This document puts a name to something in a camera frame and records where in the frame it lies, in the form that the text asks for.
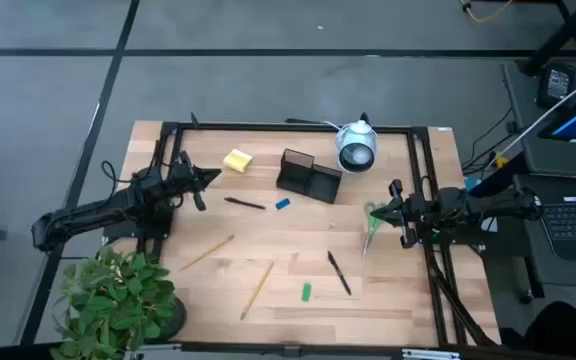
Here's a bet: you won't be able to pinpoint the dark brown pen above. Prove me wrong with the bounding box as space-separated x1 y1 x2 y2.
223 196 267 211

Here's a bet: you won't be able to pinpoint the black metal table frame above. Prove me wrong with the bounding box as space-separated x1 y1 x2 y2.
135 119 502 359

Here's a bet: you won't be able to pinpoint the person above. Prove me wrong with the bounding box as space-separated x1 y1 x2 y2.
525 299 576 360

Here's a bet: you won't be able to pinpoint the black plant pot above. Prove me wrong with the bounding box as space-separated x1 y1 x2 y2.
142 294 188 344

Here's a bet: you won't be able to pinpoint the black mesh desk organizer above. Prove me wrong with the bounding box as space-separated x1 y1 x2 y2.
275 148 343 205

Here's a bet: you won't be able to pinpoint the green-handled scissors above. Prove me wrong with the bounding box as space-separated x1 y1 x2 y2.
361 200 388 258

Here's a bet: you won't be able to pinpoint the black pen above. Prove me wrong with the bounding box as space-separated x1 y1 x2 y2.
326 250 353 297

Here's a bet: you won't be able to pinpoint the white cable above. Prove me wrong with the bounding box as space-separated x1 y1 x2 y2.
485 64 576 169

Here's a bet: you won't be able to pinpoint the green leafy plant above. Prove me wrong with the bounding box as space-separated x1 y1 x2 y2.
50 244 179 360

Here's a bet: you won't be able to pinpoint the yellow sticky note pad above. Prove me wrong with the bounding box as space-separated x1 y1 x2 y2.
222 148 254 174

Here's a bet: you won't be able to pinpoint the yellow cable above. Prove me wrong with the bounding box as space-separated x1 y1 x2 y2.
459 0 515 24

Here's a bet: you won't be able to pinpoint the black laptop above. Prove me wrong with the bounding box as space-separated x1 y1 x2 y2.
535 194 576 264

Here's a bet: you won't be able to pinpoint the silver metal bracket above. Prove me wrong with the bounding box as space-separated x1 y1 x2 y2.
400 348 462 360

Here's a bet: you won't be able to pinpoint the black stand leg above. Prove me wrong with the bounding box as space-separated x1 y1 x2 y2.
522 0 576 76

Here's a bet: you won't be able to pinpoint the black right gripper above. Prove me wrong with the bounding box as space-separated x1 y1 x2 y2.
370 178 432 250

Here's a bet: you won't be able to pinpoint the grey monitor desk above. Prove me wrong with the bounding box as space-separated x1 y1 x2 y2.
500 59 576 181

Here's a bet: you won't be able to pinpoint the black power adapter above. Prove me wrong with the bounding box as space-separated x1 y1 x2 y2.
536 62 576 110

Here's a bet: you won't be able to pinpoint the grey laptop desk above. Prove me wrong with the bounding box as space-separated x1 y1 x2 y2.
512 172 576 291

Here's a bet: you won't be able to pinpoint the yellow pencil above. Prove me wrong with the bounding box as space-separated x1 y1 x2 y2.
179 234 236 272
239 260 276 322

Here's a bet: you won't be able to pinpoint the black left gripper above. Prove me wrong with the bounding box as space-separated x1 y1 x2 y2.
167 149 223 212

